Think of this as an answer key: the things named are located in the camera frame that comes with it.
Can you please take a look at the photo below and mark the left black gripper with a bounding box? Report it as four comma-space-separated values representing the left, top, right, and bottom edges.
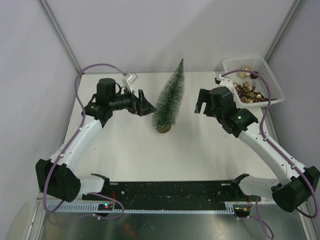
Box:
109, 85, 157, 117

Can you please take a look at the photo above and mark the small green christmas tree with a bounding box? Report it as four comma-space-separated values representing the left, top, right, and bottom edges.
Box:
152, 58, 185, 134

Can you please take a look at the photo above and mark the white plastic basket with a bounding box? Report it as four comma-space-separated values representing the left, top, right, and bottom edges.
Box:
222, 56, 285, 108

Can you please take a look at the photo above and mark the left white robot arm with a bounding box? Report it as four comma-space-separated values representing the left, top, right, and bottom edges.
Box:
35, 78, 156, 203

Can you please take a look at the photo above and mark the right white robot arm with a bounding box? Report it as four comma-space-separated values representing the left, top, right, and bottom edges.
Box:
194, 86, 320, 213

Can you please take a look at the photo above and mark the pile of gold brown ornaments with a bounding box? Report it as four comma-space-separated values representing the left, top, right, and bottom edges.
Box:
233, 81, 269, 104

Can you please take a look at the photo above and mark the large gold striped bauble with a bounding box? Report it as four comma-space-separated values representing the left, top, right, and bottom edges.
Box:
238, 65, 252, 79

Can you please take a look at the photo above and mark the small brown bauble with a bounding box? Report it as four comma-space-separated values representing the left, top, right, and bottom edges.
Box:
250, 72, 258, 79

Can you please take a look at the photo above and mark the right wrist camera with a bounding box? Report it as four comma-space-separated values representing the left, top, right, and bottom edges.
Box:
214, 74, 233, 88

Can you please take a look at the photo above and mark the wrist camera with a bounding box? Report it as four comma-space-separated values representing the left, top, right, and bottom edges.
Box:
214, 74, 233, 88
122, 73, 138, 93

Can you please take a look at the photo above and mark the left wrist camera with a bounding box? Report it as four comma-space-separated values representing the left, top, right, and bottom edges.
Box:
122, 73, 138, 93

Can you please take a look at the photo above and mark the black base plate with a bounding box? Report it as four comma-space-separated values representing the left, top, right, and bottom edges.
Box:
82, 180, 262, 211

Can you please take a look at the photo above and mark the grey slotted cable duct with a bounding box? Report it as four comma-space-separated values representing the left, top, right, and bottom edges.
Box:
45, 201, 236, 214

